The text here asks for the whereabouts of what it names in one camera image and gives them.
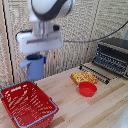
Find red shopping basket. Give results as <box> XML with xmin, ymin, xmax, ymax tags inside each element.
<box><xmin>0</xmin><ymin>80</ymin><xmax>60</xmax><ymax>128</ymax></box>

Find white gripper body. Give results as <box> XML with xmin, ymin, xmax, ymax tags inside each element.
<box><xmin>16</xmin><ymin>30</ymin><xmax>64</xmax><ymax>56</ymax></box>

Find black toaster oven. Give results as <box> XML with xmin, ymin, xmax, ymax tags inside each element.
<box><xmin>92</xmin><ymin>37</ymin><xmax>128</xmax><ymax>80</ymax></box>

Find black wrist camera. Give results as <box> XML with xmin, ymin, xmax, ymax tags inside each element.
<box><xmin>52</xmin><ymin>24</ymin><xmax>61</xmax><ymax>33</ymax></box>

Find yellow snack packet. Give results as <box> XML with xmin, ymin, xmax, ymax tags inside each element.
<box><xmin>70</xmin><ymin>70</ymin><xmax>99</xmax><ymax>86</ymax></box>

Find black oven door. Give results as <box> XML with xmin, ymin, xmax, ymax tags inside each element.
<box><xmin>78</xmin><ymin>62</ymin><xmax>111</xmax><ymax>85</ymax></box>

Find black cable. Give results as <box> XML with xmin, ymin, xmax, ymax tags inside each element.
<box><xmin>62</xmin><ymin>19</ymin><xmax>128</xmax><ymax>44</ymax></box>

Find red plastic bowl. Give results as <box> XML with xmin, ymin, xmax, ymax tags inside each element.
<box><xmin>78</xmin><ymin>81</ymin><xmax>98</xmax><ymax>98</ymax></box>

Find blue plastic mug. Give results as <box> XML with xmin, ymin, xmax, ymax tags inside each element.
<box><xmin>20</xmin><ymin>54</ymin><xmax>47</xmax><ymax>81</ymax></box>

